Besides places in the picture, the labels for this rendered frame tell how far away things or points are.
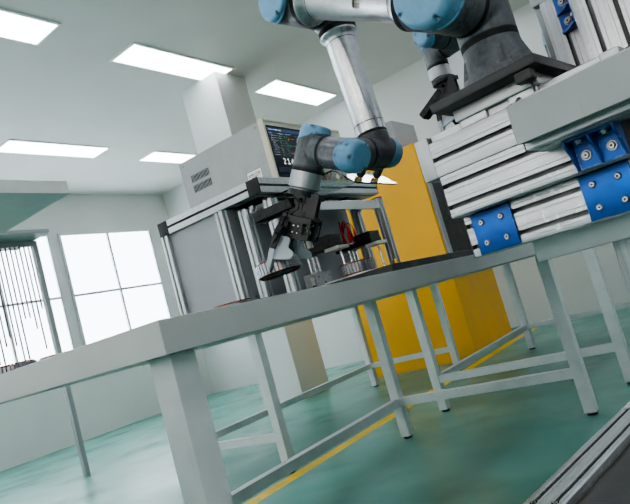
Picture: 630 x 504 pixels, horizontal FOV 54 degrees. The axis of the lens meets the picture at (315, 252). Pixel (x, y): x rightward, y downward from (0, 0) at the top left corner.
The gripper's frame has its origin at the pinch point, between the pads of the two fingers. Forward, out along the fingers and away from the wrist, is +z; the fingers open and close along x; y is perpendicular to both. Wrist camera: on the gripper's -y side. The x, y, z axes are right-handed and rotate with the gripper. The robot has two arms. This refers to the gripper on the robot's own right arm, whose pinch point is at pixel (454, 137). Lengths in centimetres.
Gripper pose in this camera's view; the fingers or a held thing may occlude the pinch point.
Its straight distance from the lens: 217.6
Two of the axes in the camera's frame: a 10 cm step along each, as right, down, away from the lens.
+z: 2.7, 9.6, -1.1
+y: 6.9, -2.7, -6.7
